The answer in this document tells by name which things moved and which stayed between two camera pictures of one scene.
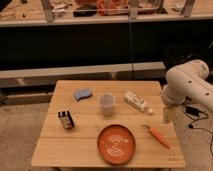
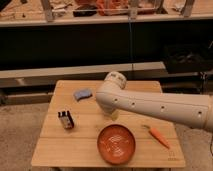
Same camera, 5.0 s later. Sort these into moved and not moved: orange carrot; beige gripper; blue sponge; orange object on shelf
Moved: beige gripper
Not moved: blue sponge; orange object on shelf; orange carrot
